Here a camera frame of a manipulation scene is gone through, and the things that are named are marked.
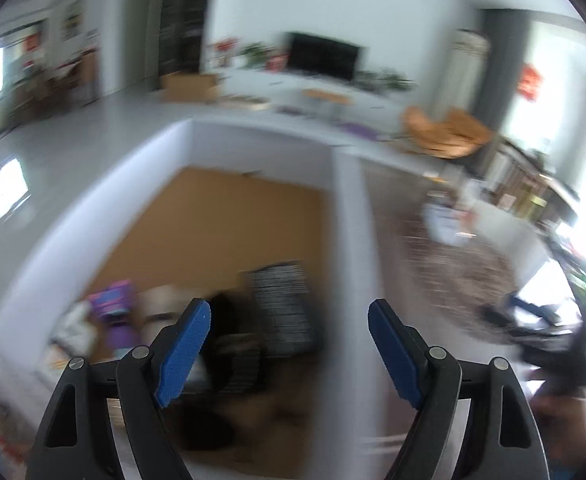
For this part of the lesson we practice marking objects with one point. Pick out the grey curtain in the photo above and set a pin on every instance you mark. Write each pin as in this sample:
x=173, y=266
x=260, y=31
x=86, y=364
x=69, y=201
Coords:
x=503, y=60

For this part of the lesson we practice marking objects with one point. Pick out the purple and teal toy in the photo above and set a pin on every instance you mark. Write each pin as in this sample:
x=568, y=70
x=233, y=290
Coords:
x=113, y=310

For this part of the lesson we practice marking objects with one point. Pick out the orange lounge chair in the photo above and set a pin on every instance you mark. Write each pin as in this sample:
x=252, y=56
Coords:
x=445, y=132

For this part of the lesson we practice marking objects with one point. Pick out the white television cabinet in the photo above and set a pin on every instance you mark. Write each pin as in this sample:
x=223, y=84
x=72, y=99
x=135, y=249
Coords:
x=298, y=90

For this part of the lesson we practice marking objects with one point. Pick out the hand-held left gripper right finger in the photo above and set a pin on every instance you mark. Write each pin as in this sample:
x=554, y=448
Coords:
x=395, y=350

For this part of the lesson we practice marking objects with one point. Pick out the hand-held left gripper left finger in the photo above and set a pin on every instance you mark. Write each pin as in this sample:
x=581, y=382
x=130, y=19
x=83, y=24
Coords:
x=183, y=350

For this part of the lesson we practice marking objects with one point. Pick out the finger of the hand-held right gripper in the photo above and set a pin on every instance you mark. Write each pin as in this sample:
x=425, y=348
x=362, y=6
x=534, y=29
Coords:
x=528, y=310

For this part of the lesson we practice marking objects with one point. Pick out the framed wall picture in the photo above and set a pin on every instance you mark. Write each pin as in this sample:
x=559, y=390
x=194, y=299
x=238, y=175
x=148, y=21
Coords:
x=73, y=20

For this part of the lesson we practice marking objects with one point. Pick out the purple floor mat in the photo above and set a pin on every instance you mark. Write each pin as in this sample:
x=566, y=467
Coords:
x=359, y=130

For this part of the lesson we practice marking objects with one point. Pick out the red flower arrangement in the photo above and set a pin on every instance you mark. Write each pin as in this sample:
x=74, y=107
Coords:
x=225, y=46

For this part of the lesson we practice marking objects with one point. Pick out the white storage box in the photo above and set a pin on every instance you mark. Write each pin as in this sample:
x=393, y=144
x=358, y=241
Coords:
x=345, y=240

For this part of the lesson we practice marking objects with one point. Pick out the cardboard box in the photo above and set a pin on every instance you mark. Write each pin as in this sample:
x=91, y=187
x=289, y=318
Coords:
x=189, y=87

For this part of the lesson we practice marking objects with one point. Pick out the red wall decoration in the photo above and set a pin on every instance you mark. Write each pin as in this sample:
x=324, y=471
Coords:
x=529, y=82

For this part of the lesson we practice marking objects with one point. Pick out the small wooden side table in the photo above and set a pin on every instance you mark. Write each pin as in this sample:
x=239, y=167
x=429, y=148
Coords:
x=325, y=96

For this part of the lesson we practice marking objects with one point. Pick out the black television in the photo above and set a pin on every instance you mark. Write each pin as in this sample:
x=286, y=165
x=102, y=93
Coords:
x=323, y=56

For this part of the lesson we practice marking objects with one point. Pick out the large-leaf potted plant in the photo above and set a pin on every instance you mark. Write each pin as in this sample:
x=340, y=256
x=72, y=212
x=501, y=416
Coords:
x=385, y=81

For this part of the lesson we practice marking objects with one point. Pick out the dark tall cabinet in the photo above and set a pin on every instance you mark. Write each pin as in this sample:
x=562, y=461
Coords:
x=183, y=15

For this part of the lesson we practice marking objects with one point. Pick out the clear plastic lidded container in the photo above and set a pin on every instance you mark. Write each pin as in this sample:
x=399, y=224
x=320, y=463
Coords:
x=445, y=222

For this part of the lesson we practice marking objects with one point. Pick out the green potted plant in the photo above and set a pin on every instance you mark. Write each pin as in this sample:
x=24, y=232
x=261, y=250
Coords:
x=255, y=55

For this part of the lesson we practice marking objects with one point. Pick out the white standing air conditioner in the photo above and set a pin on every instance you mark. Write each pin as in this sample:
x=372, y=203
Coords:
x=468, y=67

